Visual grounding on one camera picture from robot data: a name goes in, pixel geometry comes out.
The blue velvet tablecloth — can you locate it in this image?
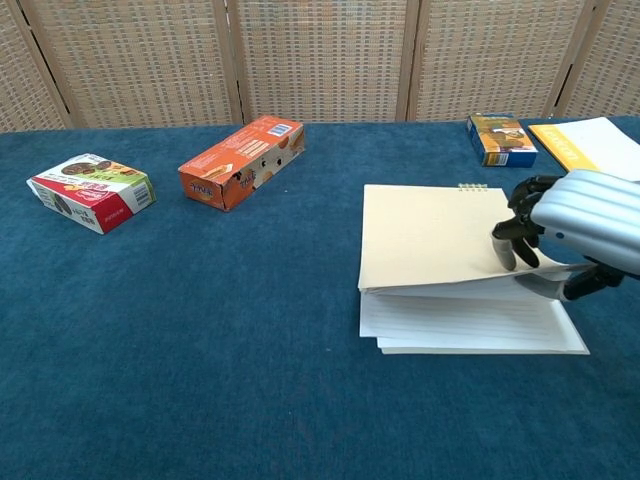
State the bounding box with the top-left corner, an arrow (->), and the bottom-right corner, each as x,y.
0,116 -> 640,480

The woven rattan folding screen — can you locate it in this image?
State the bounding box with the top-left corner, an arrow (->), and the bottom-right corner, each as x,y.
0,0 -> 640,134

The yellow and white booklet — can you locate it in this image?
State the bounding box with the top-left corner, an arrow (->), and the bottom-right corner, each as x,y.
528,116 -> 640,182

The orange snack box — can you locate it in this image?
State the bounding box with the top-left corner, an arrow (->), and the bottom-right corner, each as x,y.
177,115 -> 306,213

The blue yellow snack box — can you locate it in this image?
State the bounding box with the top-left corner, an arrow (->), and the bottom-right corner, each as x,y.
466,112 -> 539,168

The cream spiral-bound notepad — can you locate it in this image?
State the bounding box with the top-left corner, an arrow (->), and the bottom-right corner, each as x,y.
357,182 -> 592,356

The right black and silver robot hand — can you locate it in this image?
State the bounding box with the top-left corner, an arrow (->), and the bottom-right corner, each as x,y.
491,169 -> 640,304

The red green white cookie box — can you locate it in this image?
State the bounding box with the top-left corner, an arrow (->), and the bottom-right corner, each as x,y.
26,152 -> 157,236

